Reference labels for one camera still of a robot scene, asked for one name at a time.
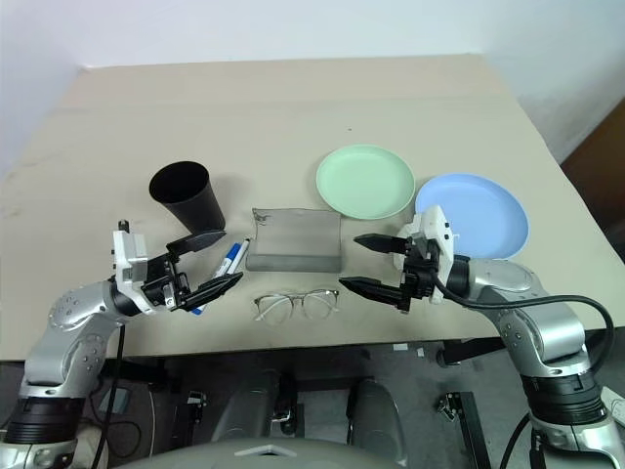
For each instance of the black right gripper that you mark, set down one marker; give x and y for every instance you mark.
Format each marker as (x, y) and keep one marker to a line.
(420, 273)

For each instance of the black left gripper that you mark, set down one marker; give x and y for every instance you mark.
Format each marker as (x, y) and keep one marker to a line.
(163, 285)

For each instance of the white marker with blue cap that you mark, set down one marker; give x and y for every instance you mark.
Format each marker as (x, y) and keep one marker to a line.
(233, 251)

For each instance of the white marker with black cap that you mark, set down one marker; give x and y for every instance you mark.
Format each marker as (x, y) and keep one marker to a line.
(241, 254)

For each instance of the clear frame eyeglasses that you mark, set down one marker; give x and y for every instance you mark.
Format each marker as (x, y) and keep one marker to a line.
(297, 296)

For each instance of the grey fabric glasses pouch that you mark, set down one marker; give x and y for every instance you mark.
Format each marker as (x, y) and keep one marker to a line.
(293, 239)

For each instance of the blue plastic plate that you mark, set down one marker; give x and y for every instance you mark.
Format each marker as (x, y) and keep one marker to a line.
(488, 215)

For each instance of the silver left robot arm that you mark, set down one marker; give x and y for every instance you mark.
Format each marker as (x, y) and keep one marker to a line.
(73, 312)

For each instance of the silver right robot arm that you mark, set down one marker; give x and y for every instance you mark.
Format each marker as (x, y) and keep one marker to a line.
(508, 278)

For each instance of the black plastic cup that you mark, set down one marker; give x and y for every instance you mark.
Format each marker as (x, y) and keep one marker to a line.
(195, 205)

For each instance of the green plastic plate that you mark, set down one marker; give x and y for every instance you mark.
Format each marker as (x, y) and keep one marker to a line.
(363, 178)

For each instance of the black table bar with caster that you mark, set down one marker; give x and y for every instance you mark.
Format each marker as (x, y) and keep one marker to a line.
(469, 352)

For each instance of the dark rounded grey shape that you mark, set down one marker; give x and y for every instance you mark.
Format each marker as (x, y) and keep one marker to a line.
(376, 420)
(254, 410)

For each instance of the black floor stand bar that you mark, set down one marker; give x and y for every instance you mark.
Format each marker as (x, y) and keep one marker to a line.
(473, 430)

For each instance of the grey robot torso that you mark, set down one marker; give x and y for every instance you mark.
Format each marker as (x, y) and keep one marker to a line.
(244, 456)

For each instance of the white power strip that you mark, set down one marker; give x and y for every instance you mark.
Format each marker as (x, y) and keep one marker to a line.
(616, 405)

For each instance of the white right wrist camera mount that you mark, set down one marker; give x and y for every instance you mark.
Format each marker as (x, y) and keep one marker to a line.
(437, 227)

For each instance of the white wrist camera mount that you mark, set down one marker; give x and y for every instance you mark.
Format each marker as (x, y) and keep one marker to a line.
(128, 254)
(437, 227)

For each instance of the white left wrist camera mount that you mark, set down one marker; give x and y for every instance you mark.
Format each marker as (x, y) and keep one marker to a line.
(128, 254)

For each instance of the black table frame bar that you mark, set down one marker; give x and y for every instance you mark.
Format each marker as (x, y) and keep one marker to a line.
(137, 371)

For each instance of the metal clamp bracket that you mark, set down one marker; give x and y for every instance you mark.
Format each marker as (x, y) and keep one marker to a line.
(449, 405)

